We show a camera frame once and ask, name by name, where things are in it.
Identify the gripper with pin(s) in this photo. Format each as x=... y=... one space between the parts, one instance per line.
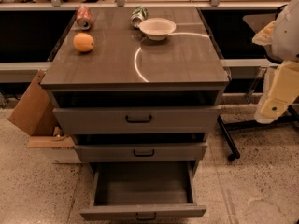
x=287 y=37

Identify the grey bottom drawer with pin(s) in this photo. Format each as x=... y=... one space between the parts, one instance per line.
x=143 y=191

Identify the grey drawer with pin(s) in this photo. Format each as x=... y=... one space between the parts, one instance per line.
x=142 y=152
x=124 y=120
x=143 y=191

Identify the grey top drawer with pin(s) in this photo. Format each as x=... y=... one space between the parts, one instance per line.
x=124 y=120

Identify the grey middle drawer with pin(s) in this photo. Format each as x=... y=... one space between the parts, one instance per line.
x=142 y=152

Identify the grey drawer cabinet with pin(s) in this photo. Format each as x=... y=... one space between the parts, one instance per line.
x=126 y=69

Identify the black side table stand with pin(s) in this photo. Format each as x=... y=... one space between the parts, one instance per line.
x=258 y=122

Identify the white paper bowl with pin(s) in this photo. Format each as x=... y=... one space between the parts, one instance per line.
x=157 y=29

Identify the orange fruit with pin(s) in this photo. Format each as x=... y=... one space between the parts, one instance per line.
x=83 y=42

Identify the red soda can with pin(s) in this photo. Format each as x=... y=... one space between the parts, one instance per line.
x=84 y=18

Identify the brown cardboard box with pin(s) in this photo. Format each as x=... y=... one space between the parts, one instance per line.
x=33 y=115

